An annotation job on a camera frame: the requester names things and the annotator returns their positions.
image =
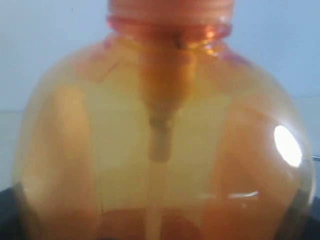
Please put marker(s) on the orange pump soap bottle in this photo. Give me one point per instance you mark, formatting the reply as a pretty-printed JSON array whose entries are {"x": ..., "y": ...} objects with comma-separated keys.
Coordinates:
[{"x": 160, "y": 132}]

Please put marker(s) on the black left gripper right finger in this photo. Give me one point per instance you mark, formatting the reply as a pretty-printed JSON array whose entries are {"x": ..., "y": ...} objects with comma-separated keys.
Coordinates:
[{"x": 302, "y": 218}]

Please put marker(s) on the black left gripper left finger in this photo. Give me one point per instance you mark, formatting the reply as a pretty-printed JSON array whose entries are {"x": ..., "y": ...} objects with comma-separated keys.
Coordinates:
[{"x": 11, "y": 224}]

